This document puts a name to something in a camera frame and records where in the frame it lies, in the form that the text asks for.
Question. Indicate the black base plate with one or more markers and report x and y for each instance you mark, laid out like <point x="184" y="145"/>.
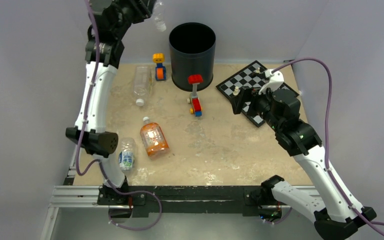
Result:
<point x="247" y="200"/>

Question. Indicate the toy block car with red top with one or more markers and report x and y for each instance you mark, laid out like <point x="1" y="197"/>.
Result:
<point x="195" y="105"/>

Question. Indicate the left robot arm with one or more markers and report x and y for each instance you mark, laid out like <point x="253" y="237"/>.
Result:
<point x="204" y="151"/>

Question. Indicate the small bottle with green label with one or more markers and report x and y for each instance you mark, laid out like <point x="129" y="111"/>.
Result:
<point x="127" y="155"/>

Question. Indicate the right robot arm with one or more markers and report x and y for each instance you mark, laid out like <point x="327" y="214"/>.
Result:
<point x="330" y="215"/>

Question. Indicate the large clear plastic bottle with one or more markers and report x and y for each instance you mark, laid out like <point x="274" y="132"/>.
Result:
<point x="142" y="84"/>

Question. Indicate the small clear crushed bottle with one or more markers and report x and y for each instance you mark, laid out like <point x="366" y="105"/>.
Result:
<point x="158" y="16"/>

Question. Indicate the black round bin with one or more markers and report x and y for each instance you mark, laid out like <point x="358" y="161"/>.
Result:
<point x="192" y="48"/>

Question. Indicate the orange juice bottle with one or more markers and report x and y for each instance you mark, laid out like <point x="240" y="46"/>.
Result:
<point x="153" y="139"/>

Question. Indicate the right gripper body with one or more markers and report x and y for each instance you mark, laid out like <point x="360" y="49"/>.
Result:
<point x="260" y="104"/>

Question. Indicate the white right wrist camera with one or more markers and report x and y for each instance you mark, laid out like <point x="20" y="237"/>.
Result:
<point x="275" y="80"/>

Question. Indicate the black and white chessboard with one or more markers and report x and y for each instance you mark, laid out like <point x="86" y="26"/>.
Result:
<point x="248" y="79"/>

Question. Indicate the white chess piece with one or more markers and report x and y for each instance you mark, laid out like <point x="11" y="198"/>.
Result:
<point x="236" y="91"/>

